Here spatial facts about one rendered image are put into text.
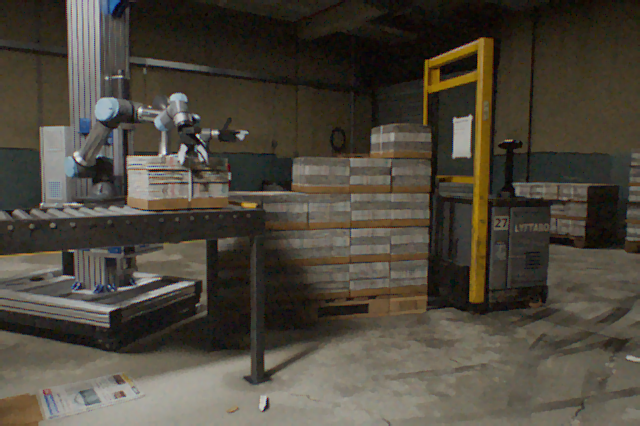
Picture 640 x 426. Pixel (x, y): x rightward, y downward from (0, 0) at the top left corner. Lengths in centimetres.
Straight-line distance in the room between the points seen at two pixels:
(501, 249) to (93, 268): 268
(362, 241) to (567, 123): 658
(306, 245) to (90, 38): 179
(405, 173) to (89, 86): 204
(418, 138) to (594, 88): 612
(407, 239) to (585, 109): 629
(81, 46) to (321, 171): 162
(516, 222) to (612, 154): 547
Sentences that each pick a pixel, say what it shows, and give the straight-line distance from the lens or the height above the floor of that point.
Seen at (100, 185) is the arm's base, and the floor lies 88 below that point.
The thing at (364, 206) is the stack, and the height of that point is 74.
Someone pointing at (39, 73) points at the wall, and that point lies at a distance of 950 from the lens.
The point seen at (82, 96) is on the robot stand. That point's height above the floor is 141.
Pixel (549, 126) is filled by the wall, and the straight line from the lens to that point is 957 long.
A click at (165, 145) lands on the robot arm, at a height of 114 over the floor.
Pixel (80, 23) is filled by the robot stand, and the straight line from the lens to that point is 343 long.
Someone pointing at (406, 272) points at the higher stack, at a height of 29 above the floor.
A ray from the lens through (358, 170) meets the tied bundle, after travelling 325.
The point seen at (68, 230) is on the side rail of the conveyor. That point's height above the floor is 75.
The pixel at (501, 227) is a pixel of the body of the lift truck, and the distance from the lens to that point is 365.
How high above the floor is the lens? 98
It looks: 5 degrees down
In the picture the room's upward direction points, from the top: 1 degrees clockwise
